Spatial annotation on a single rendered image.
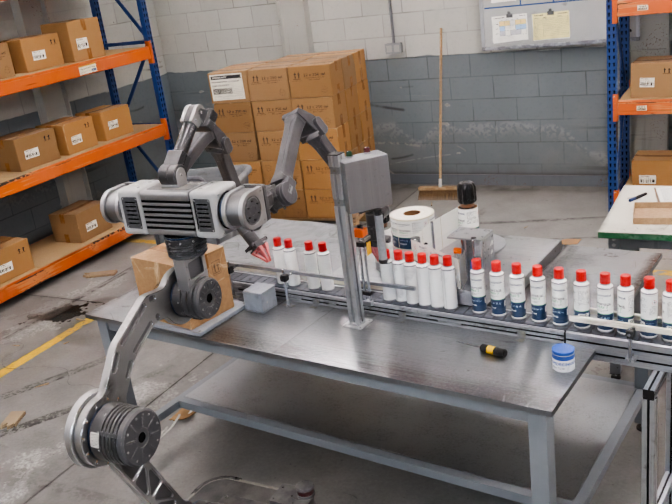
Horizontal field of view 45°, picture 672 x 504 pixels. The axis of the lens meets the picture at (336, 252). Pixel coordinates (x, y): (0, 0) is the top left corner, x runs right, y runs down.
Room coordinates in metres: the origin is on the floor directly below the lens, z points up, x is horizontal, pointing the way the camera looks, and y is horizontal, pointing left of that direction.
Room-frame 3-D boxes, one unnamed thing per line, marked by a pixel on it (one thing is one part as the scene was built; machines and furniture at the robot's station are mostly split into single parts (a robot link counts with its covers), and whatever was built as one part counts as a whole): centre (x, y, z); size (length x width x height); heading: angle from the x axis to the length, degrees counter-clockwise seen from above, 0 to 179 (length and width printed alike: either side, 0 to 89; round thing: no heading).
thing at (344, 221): (2.81, -0.05, 1.16); 0.04 x 0.04 x 0.67; 54
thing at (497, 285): (2.62, -0.55, 0.98); 0.05 x 0.05 x 0.20
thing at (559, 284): (2.49, -0.73, 0.98); 0.05 x 0.05 x 0.20
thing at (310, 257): (3.10, 0.11, 0.98); 0.05 x 0.05 x 0.20
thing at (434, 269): (2.76, -0.35, 0.98); 0.05 x 0.05 x 0.20
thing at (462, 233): (2.78, -0.50, 1.14); 0.14 x 0.11 x 0.01; 54
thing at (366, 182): (2.82, -0.13, 1.38); 0.17 x 0.10 x 0.19; 109
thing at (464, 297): (2.78, -0.49, 1.01); 0.14 x 0.13 x 0.26; 54
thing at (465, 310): (2.95, -0.10, 0.86); 1.65 x 0.08 x 0.04; 54
